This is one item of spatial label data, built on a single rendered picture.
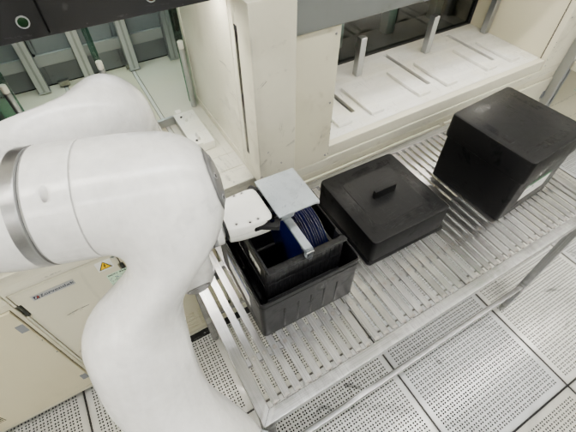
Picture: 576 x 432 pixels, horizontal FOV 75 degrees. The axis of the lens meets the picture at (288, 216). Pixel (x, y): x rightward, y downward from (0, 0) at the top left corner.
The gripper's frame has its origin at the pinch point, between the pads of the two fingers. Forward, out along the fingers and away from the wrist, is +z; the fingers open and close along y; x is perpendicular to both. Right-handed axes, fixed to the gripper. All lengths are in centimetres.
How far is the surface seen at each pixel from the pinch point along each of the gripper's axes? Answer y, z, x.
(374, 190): -6.2, 33.8, -19.7
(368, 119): -38, 55, -21
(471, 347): 33, 79, -109
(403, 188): -5, 45, -23
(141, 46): -120, -5, -15
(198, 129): -59, -2, -19
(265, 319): 13.4, -12.7, -23.0
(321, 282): 13.6, 2.7, -18.2
